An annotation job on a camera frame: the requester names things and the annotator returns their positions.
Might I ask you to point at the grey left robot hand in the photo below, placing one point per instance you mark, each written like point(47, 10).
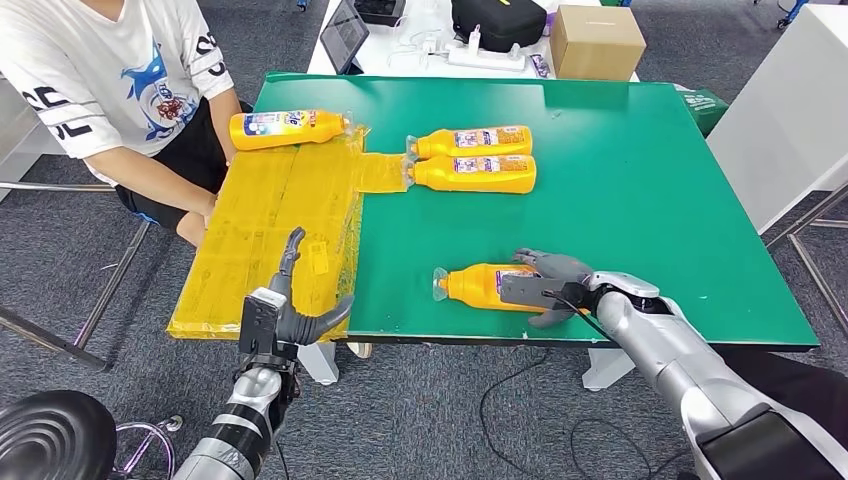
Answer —
point(295, 324)

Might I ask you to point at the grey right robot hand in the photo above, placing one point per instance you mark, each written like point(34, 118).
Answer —
point(566, 268)

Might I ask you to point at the orange detergent bottle clear cap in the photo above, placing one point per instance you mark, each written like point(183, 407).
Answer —
point(464, 182)
point(328, 129)
point(470, 288)
point(437, 144)

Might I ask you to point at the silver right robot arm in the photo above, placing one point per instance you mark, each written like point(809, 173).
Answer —
point(662, 344)

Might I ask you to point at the white table leg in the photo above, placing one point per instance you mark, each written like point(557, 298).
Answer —
point(321, 364)
point(606, 368)

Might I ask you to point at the yellow taped cardboard board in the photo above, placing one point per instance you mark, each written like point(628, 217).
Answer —
point(265, 218)

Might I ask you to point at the small purple packet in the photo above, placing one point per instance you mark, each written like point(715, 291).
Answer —
point(540, 65)

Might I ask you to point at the green bin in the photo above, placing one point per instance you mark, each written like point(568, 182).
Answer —
point(702, 106)

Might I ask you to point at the white power strip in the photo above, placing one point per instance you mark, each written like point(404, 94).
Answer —
point(487, 60)

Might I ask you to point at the brown cardboard box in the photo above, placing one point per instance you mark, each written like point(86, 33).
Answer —
point(596, 43)

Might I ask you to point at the person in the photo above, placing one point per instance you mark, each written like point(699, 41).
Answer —
point(99, 73)
point(795, 384)

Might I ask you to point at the black zip bag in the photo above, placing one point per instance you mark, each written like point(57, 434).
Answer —
point(497, 20)

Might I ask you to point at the black round stool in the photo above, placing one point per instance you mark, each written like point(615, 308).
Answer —
point(53, 437)

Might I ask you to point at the white side table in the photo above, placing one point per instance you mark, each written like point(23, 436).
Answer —
point(788, 112)

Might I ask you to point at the white desk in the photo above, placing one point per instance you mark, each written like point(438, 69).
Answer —
point(437, 13)

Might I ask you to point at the black tablet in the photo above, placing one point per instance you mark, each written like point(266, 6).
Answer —
point(341, 33)

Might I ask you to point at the black case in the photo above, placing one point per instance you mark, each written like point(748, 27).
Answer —
point(378, 10)

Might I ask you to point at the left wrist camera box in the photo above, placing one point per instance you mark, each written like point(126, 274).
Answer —
point(258, 324)

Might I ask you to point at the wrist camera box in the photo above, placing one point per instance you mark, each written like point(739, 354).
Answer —
point(523, 289)
point(258, 324)

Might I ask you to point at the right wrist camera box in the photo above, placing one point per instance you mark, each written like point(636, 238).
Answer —
point(523, 289)

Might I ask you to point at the metal table frame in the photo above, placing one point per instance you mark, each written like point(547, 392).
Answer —
point(795, 244)

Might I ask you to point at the metal chair frame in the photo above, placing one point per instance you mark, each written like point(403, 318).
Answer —
point(60, 187)

